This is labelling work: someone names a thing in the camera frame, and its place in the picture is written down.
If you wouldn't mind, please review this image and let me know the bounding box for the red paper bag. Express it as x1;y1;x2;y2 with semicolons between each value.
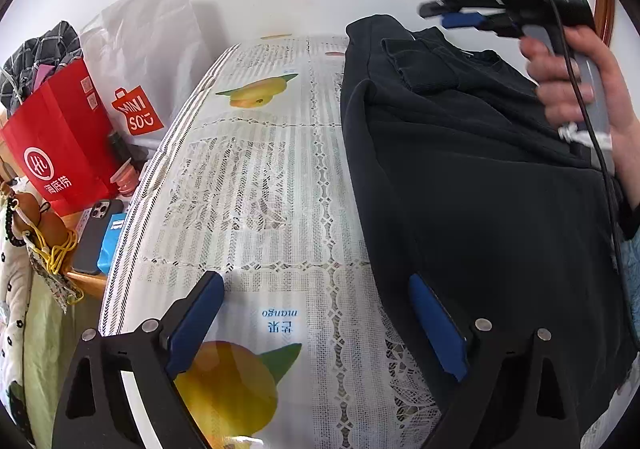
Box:
0;58;133;217

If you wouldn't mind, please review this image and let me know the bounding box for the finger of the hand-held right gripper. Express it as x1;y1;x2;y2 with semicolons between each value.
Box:
442;12;523;39
419;0;473;20

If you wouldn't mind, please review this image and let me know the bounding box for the floral cloth pouch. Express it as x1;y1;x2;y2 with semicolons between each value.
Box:
26;239;85;312

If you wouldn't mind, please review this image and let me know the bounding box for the black bead string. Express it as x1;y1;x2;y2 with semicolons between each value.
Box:
1;198;27;251

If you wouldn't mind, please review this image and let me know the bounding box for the pink round jar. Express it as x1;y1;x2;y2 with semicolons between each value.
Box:
107;132;147;196

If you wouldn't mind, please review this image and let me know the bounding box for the dark checked cloth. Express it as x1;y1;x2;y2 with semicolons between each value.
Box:
0;20;83;117

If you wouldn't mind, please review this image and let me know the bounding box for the person's blue denim clothing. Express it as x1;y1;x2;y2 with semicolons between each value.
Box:
614;234;640;355

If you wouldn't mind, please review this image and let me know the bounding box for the dark cased smartphone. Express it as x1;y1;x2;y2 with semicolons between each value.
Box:
72;199;125;275

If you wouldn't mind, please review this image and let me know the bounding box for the fruit print lace tablecloth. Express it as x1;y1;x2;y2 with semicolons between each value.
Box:
97;34;640;449

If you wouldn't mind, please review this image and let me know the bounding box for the brown wooden door frame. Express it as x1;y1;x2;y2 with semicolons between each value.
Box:
594;0;617;49

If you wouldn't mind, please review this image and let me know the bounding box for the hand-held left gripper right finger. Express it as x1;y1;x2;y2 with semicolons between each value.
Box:
407;273;583;449

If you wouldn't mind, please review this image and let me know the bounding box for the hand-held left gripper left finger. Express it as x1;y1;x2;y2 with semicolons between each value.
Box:
51;271;226;449

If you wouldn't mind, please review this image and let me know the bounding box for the green floral quilt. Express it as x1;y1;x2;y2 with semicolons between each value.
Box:
0;239;112;447

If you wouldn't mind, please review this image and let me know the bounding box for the brown gourd ornament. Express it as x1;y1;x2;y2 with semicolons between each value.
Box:
10;190;68;251

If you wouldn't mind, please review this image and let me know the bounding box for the blue packet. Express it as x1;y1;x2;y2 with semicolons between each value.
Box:
97;213;129;276

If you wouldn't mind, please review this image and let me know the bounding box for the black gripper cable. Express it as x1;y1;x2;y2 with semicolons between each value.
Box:
527;0;632;280

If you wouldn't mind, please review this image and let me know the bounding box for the wooden side table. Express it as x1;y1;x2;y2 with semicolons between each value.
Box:
64;209;110;301

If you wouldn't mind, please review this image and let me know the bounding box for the white knotted cord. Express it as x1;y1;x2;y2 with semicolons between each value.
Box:
559;123;614;151

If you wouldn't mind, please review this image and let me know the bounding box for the black sweatshirt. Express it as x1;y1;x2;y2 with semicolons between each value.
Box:
339;15;638;422

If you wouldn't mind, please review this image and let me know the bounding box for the person's right hand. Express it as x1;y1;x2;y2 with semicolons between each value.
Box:
519;24;640;210

